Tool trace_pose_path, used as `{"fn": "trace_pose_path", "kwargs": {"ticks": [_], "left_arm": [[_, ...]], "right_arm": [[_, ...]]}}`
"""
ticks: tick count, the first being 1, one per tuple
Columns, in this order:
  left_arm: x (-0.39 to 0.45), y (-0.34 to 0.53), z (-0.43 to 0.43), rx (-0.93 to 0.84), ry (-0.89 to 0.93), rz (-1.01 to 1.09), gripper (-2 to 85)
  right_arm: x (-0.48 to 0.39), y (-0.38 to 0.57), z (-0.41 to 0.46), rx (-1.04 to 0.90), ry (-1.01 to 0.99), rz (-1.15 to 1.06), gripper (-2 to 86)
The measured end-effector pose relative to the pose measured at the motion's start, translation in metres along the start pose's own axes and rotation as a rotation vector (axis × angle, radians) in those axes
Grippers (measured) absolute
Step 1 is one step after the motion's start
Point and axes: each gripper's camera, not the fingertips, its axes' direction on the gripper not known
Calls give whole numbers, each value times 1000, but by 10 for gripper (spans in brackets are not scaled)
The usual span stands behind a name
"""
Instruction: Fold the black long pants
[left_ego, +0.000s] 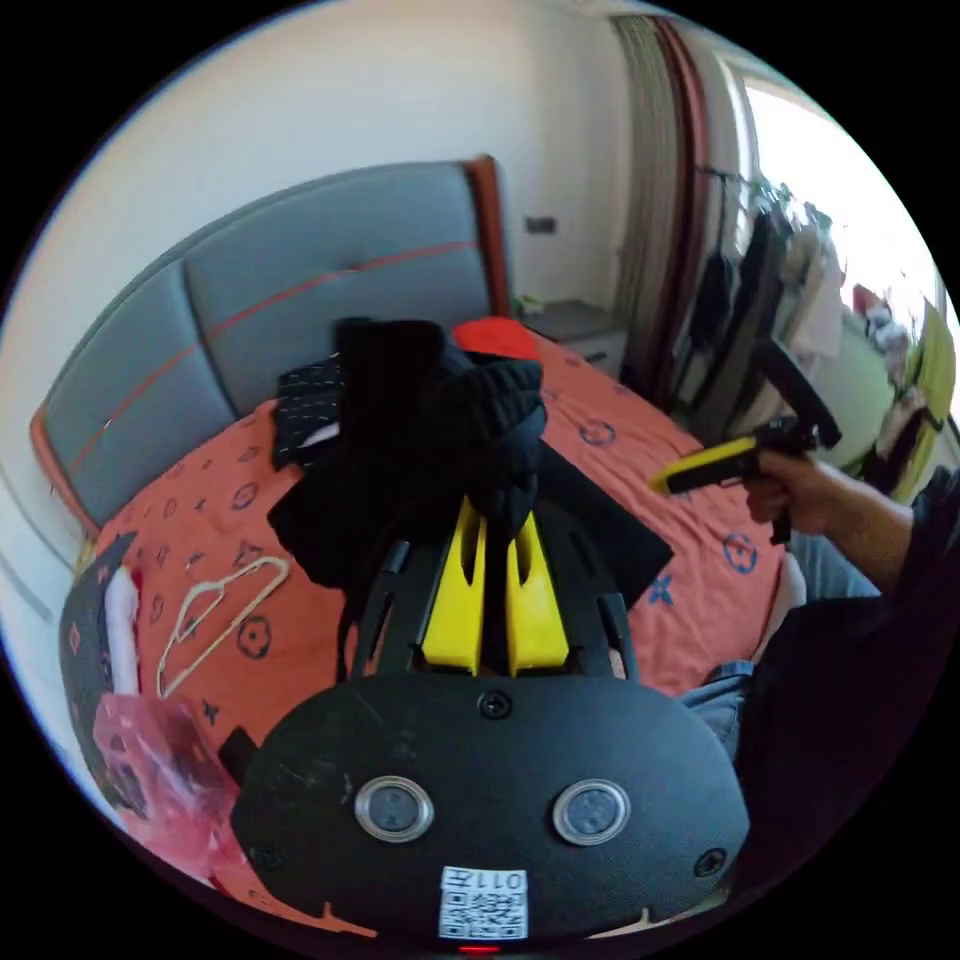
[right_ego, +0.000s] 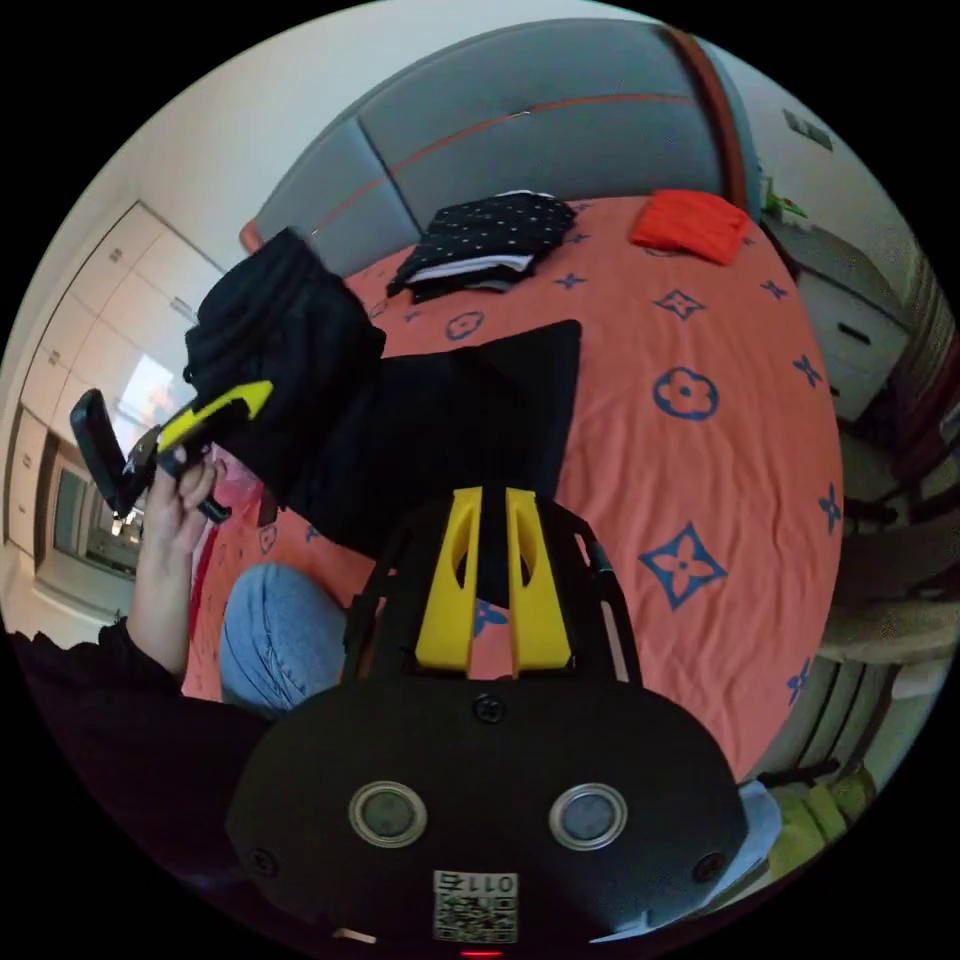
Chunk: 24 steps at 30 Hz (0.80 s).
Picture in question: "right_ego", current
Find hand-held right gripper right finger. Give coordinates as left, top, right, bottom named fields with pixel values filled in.
left=504, top=487, right=575, bottom=678

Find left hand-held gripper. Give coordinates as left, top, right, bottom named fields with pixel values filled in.
left=110, top=379, right=276, bottom=523

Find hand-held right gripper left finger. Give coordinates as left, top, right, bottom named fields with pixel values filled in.
left=416, top=485, right=485, bottom=670

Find black long pants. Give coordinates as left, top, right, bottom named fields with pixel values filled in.
left=183, top=228, right=584, bottom=601

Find person's left forearm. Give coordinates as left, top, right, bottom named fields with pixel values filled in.
left=97, top=551, right=198, bottom=699

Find person's left hand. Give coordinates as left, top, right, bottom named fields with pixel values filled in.
left=140, top=448, right=228, bottom=560

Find white wardrobe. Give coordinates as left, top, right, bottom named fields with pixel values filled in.
left=3, top=199, right=230, bottom=571

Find person's body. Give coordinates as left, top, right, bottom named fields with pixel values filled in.
left=7, top=563, right=354, bottom=924

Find bed with orange printed sheet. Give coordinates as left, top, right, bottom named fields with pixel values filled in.
left=179, top=14, right=847, bottom=785

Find pile of clothes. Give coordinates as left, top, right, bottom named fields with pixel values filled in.
left=386, top=191, right=579, bottom=305

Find red folded garment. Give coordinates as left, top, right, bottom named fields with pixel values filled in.
left=629, top=188, right=751, bottom=266

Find grey bedside cupboard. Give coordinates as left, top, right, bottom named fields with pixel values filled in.
left=761, top=213, right=913, bottom=423

